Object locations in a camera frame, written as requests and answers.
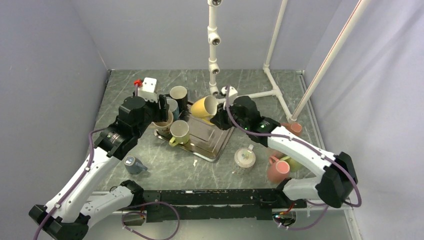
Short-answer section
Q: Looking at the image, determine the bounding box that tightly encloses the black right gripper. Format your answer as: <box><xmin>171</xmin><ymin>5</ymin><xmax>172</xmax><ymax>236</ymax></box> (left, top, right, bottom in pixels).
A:
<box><xmin>211</xmin><ymin>100</ymin><xmax>249</xmax><ymax>131</ymax></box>

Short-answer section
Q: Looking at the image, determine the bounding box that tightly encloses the blue floral mug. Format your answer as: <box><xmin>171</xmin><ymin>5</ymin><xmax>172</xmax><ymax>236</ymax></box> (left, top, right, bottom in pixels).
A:
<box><xmin>166</xmin><ymin>97</ymin><xmax>180</xmax><ymax>121</ymax></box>

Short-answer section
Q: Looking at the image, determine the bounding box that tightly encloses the beige teal patterned mug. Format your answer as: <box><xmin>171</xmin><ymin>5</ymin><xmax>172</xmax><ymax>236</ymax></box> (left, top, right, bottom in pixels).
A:
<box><xmin>153</xmin><ymin>111</ymin><xmax>174</xmax><ymax>136</ymax></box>

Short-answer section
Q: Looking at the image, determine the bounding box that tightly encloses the black white-lined mug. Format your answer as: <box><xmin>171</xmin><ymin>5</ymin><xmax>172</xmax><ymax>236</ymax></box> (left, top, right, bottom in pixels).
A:
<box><xmin>169</xmin><ymin>85</ymin><xmax>188</xmax><ymax>111</ymax></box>

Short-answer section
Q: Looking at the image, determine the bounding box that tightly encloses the lime green faceted mug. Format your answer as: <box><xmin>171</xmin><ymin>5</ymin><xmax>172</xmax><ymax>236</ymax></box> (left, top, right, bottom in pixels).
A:
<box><xmin>168</xmin><ymin>120</ymin><xmax>190</xmax><ymax>147</ymax></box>

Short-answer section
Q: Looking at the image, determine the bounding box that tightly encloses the yellow mug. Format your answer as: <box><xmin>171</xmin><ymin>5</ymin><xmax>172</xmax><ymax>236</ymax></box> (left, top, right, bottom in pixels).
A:
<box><xmin>190</xmin><ymin>95</ymin><xmax>219</xmax><ymax>125</ymax></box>

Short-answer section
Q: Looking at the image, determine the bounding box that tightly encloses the grey blue mug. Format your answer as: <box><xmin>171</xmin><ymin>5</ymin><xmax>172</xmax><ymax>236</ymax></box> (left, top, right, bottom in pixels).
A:
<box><xmin>124</xmin><ymin>155</ymin><xmax>148</xmax><ymax>175</ymax></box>

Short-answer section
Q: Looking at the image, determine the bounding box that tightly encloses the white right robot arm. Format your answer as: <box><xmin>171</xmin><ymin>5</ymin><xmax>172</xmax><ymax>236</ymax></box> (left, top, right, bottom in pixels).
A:
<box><xmin>210</xmin><ymin>85</ymin><xmax>362</xmax><ymax>208</ymax></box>

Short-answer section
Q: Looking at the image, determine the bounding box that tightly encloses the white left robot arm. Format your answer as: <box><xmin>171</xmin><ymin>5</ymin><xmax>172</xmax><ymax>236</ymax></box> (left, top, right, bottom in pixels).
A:
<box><xmin>29</xmin><ymin>77</ymin><xmax>170</xmax><ymax>240</ymax></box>

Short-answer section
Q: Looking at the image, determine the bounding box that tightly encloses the clear glass mug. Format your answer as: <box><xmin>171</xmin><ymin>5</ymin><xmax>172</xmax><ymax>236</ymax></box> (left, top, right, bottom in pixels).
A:
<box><xmin>232</xmin><ymin>144</ymin><xmax>256</xmax><ymax>175</ymax></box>

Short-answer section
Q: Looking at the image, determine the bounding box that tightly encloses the terracotta brown mug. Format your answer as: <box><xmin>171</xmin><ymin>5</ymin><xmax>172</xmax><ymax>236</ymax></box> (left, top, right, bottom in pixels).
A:
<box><xmin>281</xmin><ymin>122</ymin><xmax>303</xmax><ymax>137</ymax></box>

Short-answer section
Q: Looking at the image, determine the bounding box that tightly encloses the pink mug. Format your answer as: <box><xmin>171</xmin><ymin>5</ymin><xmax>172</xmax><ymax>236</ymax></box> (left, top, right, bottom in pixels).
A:
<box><xmin>267</xmin><ymin>156</ymin><xmax>291</xmax><ymax>184</ymax></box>

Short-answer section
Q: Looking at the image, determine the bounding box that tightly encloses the light green mug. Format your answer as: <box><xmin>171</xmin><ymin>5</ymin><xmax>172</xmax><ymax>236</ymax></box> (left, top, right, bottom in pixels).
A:
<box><xmin>280</xmin><ymin>155</ymin><xmax>303</xmax><ymax>173</ymax></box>

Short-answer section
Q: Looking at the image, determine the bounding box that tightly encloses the steel serving tray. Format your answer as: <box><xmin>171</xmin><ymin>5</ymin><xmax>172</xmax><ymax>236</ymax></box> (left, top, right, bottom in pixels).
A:
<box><xmin>175</xmin><ymin>101</ymin><xmax>233</xmax><ymax>163</ymax></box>

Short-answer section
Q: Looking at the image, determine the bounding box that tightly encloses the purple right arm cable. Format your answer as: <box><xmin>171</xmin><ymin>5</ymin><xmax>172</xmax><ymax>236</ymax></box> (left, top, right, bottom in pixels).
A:
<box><xmin>224</xmin><ymin>86</ymin><xmax>363</xmax><ymax>232</ymax></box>

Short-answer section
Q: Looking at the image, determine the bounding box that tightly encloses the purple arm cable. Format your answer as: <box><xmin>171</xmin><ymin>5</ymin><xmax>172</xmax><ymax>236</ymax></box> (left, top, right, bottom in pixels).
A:
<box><xmin>32</xmin><ymin>82</ymin><xmax>181</xmax><ymax>240</ymax></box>
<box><xmin>224</xmin><ymin>86</ymin><xmax>363</xmax><ymax>232</ymax></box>

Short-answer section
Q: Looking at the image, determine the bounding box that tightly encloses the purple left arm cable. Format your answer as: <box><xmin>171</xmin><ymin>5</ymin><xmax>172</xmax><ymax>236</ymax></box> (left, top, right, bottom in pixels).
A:
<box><xmin>32</xmin><ymin>82</ymin><xmax>181</xmax><ymax>240</ymax></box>

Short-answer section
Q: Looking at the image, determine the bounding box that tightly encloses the white PVC pipe frame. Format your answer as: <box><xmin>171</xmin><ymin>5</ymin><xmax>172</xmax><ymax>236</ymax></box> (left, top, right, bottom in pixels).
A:
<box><xmin>206</xmin><ymin>0</ymin><xmax>372</xmax><ymax>124</ymax></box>

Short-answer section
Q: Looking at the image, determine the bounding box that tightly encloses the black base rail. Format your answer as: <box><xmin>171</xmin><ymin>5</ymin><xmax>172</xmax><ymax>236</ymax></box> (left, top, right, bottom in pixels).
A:
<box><xmin>112</xmin><ymin>180</ymin><xmax>309</xmax><ymax>223</ymax></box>

